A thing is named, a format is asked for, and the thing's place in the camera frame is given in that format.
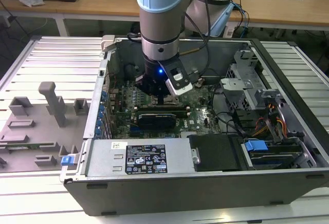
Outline green motherboard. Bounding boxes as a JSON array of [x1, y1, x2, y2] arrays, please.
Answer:
[[107, 76, 224, 140]]

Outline CPU socket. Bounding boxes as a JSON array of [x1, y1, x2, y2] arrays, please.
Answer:
[[150, 94, 182, 107]]

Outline silver drive cage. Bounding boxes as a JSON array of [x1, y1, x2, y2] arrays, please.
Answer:
[[220, 49, 260, 111]]

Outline green RAM stick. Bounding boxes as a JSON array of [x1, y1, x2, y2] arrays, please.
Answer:
[[0, 143, 42, 151]]

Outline orange yellow red wires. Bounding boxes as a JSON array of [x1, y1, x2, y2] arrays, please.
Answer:
[[253, 102, 288, 138]]

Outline metal socket cover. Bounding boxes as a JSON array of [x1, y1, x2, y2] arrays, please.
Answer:
[[151, 94, 182, 106]]

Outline pale blue teach pendant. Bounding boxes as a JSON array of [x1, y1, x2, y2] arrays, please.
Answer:
[[209, 3, 235, 38]]

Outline silver power supply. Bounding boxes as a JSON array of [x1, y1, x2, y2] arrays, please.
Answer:
[[84, 138, 196, 177]]

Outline hard disk in blue carrier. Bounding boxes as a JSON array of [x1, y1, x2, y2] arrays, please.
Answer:
[[244, 139, 304, 170]]

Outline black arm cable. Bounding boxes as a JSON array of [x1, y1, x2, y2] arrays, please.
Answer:
[[184, 0, 213, 81]]

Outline black graphics card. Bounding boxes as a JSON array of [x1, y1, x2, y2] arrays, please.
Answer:
[[137, 113, 178, 132]]

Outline black PC case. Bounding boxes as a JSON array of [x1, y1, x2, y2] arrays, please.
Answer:
[[59, 35, 329, 217]]

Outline black RAM slot row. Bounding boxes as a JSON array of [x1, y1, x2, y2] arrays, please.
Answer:
[[133, 104, 192, 118]]

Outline grey parts rack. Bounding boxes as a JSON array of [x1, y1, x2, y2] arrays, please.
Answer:
[[0, 81, 90, 175]]

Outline grey case handle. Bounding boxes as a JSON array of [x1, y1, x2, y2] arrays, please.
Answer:
[[101, 35, 121, 52]]

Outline blue cable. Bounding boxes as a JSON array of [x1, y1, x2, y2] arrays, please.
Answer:
[[232, 2, 250, 39]]

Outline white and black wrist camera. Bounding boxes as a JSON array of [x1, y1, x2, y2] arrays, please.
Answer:
[[163, 61, 193, 96]]

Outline black drive bay cover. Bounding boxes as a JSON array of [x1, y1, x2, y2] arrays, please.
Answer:
[[189, 134, 245, 172]]

